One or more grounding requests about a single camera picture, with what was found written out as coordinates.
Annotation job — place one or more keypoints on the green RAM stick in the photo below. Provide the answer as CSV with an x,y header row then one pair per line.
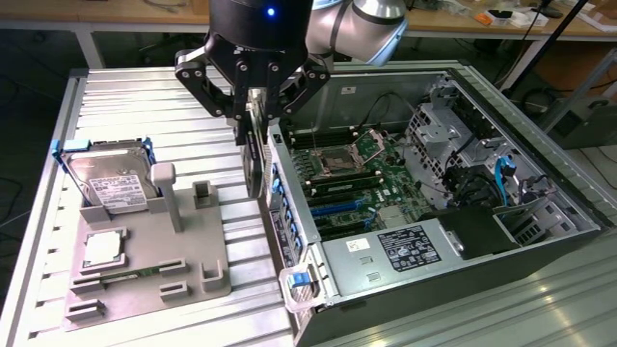
x,y
129,275

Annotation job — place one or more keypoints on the black plastic shroud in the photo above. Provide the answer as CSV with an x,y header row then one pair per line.
x,y
472,231

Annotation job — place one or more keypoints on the black installed RAM stick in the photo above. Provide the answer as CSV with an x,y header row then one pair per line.
x,y
344,184

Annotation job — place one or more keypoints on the white box with black insert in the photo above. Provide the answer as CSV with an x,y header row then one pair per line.
x,y
501,18

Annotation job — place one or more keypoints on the wooden desk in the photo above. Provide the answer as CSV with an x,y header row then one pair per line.
x,y
48,14

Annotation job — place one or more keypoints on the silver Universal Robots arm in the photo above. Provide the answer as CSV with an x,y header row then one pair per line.
x,y
376,21

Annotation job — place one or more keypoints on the slotted metal disk bay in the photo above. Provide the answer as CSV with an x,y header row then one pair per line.
x,y
544,217

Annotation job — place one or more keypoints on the black stand pole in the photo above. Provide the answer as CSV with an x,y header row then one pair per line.
x,y
553,35

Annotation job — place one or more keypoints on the black open PC case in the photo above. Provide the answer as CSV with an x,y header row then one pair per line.
x,y
433,300

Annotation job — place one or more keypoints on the grey printed parts rack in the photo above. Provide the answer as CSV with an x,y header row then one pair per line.
x,y
144,231

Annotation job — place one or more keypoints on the blue expansion slot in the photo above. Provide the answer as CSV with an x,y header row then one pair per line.
x,y
337,208

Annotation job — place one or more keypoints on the green Dell motherboard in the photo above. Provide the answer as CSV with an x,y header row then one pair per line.
x,y
385,173

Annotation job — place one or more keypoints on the hard disk with blue bracket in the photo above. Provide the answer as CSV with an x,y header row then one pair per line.
x,y
116,180

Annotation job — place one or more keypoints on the perforated metal disk bay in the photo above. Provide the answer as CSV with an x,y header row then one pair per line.
x,y
433,130

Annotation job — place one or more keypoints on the metal socket cover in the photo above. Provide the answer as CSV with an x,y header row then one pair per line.
x,y
371,142

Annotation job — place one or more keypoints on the dark grey equipment box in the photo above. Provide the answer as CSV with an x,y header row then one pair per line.
x,y
588,123

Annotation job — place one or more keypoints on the thin metal locking lever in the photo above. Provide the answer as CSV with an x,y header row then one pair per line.
x,y
315,141

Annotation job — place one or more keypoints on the silver chipset heatsink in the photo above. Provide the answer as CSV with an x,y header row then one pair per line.
x,y
392,217

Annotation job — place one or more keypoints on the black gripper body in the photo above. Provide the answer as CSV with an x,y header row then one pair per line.
x,y
255,29

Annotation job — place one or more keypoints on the Nvidia graphics card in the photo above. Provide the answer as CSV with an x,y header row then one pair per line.
x,y
253,170

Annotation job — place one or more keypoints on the silver CPU chip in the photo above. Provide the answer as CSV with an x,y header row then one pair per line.
x,y
103,249

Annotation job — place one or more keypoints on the CPU socket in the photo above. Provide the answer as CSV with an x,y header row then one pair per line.
x,y
335,157

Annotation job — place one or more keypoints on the grey power supply unit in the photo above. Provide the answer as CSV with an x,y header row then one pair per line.
x,y
361,267

